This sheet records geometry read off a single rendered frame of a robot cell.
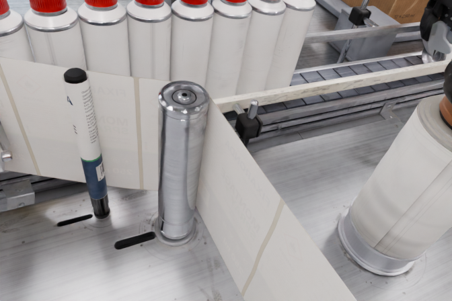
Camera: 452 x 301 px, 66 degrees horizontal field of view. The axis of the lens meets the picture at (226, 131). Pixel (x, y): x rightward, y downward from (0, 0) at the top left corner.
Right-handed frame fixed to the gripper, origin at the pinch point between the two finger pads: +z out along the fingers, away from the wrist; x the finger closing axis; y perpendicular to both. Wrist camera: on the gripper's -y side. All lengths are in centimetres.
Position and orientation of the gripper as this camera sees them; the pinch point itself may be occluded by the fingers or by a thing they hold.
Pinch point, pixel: (431, 47)
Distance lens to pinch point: 82.8
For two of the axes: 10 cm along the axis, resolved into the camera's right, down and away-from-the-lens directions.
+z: 1.8, 6.1, 7.7
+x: 9.0, -4.2, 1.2
